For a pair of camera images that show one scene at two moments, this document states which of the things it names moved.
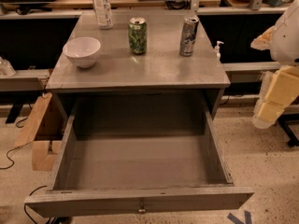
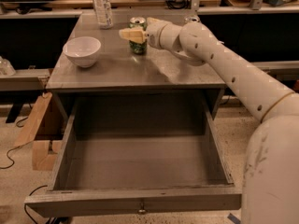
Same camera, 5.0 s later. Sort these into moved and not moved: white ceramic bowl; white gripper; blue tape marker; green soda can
Moved: white gripper
Not moved: white ceramic bowl; green soda can; blue tape marker
